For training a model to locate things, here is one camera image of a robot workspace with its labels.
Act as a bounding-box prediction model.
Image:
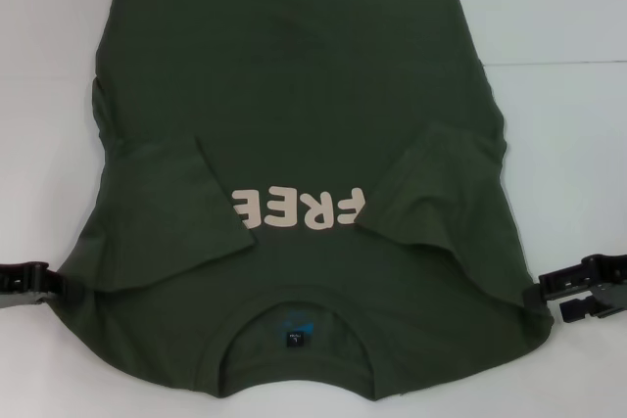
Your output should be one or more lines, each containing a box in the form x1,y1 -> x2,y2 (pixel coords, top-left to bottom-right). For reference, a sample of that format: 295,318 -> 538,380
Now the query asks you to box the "dark green FREE t-shirt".
48,0 -> 557,397

